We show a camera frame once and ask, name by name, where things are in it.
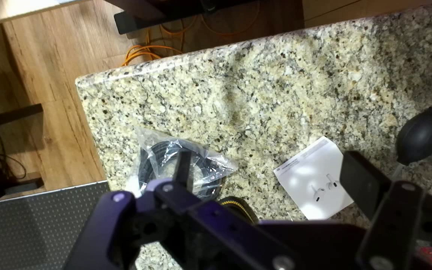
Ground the clear bag of black cables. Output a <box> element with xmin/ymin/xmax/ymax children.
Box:
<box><xmin>135</xmin><ymin>129</ymin><xmax>238</xmax><ymax>199</ymax></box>

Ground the black rubber air blower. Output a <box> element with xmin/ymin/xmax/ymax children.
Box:
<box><xmin>396</xmin><ymin>106</ymin><xmax>432</xmax><ymax>165</ymax></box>

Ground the white paper leaflet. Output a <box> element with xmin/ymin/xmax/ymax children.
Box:
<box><xmin>273</xmin><ymin>136</ymin><xmax>352</xmax><ymax>220</ymax></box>

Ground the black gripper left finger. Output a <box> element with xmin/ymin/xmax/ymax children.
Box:
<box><xmin>63</xmin><ymin>148</ymin><xmax>258</xmax><ymax>270</ymax></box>

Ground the orange cable on floor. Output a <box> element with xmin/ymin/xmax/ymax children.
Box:
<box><xmin>121</xmin><ymin>24</ymin><xmax>187</xmax><ymax>67</ymax></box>

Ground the grey perforated panel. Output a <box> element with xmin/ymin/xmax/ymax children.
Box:
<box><xmin>0</xmin><ymin>181</ymin><xmax>109</xmax><ymax>270</ymax></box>

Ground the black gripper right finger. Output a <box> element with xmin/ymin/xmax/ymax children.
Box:
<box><xmin>340</xmin><ymin>151</ymin><xmax>424</xmax><ymax>270</ymax></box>

